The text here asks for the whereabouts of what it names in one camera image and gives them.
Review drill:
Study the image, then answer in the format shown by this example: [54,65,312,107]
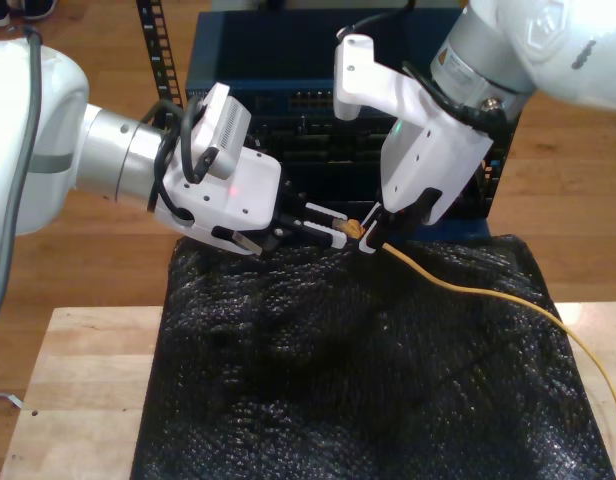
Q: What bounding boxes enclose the yellow network cable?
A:
[337,217,616,461]

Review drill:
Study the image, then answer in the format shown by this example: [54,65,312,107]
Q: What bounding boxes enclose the black rack shelf tray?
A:
[280,162,489,224]

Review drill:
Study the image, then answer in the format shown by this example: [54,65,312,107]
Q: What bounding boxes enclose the blue base board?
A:
[387,217,491,244]

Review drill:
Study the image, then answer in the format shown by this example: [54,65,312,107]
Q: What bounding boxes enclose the black bubble wrap mat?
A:
[130,233,616,480]

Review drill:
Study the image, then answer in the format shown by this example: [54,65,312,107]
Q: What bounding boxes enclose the person's dark shoe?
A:
[21,0,57,21]

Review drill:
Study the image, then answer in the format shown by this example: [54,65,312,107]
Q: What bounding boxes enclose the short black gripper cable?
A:
[457,97,509,139]

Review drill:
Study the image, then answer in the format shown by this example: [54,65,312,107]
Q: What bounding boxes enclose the black perforated rack post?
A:
[480,119,517,221]
[135,0,185,114]

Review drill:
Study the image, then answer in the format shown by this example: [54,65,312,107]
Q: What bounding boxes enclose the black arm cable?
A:
[337,0,469,124]
[140,94,217,229]

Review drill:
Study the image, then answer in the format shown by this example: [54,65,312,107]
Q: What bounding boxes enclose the blue network switch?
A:
[184,7,469,121]

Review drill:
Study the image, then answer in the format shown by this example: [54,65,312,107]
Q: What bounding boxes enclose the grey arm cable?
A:
[0,24,44,331]

